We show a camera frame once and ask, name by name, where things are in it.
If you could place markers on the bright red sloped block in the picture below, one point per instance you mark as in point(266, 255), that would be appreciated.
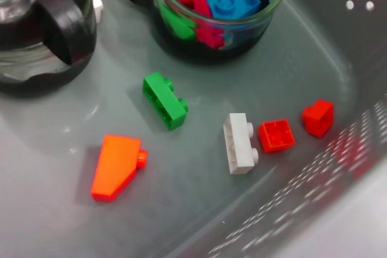
point(116, 168)

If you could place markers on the white sloped building block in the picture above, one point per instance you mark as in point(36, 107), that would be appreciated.
point(239, 146)

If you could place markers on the small red building block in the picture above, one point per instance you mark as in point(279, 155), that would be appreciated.
point(276, 135)
point(319, 117)

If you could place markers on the glass teacup black sleeve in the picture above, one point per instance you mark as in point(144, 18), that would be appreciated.
point(217, 52)
point(45, 58)

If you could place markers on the green long building block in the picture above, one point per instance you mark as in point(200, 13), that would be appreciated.
point(164, 101)

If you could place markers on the green notched building block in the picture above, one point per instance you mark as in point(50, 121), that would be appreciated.
point(175, 23)

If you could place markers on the grey-green perforated storage bin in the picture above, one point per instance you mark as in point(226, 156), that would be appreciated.
point(272, 209)

